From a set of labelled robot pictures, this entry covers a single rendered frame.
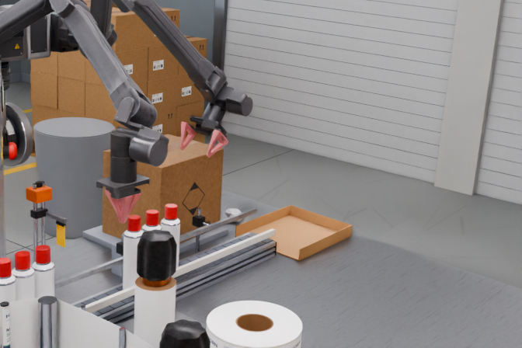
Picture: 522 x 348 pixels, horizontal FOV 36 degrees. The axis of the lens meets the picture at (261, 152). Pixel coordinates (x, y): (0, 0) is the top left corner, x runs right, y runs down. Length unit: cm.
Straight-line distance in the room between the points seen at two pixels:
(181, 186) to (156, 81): 361
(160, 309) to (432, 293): 94
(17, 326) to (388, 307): 103
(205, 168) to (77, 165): 212
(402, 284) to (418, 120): 382
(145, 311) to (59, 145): 287
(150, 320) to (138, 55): 419
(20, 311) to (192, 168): 92
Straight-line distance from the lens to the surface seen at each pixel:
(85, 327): 167
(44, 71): 613
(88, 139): 453
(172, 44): 226
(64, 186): 463
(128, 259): 209
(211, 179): 256
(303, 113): 663
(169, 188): 240
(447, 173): 609
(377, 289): 237
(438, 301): 236
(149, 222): 211
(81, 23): 192
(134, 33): 576
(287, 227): 274
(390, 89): 623
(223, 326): 169
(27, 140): 256
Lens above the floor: 183
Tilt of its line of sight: 16 degrees down
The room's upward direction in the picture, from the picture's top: 4 degrees clockwise
